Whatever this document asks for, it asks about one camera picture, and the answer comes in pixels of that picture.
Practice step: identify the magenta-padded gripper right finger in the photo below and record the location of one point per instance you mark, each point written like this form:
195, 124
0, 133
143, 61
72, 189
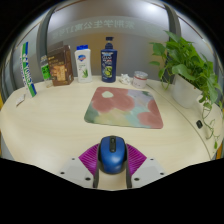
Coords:
149, 168

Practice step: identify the brown cardboard box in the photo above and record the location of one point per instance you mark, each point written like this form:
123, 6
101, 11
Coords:
61, 66

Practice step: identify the blue computer mouse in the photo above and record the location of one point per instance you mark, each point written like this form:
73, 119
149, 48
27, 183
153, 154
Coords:
112, 155

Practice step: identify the white lotion bottle blue cap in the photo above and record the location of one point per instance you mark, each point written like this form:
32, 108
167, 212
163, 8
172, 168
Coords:
83, 65

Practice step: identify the floral pastel mouse pad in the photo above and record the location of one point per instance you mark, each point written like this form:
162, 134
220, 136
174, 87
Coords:
125, 108

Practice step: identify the small black desk socket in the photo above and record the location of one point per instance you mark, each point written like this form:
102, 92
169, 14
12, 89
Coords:
199, 124

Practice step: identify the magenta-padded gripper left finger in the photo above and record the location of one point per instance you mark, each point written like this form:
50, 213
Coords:
74, 168

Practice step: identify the small green labelled bottle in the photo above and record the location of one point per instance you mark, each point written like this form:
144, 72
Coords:
45, 71

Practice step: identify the small white jar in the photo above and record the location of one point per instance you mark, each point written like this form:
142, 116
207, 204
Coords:
140, 80

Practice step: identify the green potted plant white pot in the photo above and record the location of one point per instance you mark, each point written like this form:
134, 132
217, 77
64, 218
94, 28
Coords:
186, 70

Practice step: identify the crumpled white tissue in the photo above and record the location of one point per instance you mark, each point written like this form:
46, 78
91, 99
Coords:
125, 79

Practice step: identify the small white card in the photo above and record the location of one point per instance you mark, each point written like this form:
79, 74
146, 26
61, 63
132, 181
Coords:
20, 100

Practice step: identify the dark blue shampoo pump bottle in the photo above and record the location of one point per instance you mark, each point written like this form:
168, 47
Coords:
108, 63

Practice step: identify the white green blue shuttlecock tube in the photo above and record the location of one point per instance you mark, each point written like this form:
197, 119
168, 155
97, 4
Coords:
28, 71

